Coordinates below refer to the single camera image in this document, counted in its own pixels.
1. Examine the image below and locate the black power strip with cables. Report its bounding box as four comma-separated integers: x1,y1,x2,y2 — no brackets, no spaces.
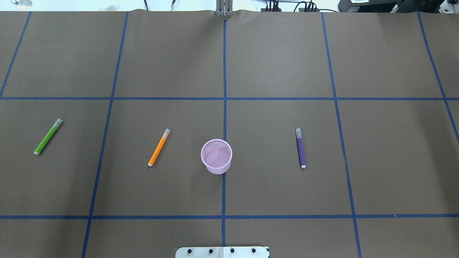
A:
253,0,339,13

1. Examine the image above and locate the aluminium frame post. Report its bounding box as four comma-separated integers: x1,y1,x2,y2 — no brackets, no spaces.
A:
216,0,234,18

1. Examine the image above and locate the orange highlighter pen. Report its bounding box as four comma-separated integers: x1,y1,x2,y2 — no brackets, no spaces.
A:
148,128,170,167

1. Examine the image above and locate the black equipment box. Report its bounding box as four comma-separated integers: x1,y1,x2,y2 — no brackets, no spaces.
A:
338,0,444,13

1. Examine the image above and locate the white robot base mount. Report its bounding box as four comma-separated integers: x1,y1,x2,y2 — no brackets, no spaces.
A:
175,246,270,258

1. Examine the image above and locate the pink mesh pen holder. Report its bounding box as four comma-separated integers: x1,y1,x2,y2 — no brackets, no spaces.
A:
200,139,233,175

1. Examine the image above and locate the purple highlighter pen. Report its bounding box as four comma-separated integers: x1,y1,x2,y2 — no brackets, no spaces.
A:
295,128,307,169

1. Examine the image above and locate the green highlighter pen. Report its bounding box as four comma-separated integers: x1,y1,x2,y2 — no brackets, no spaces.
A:
33,119,63,155

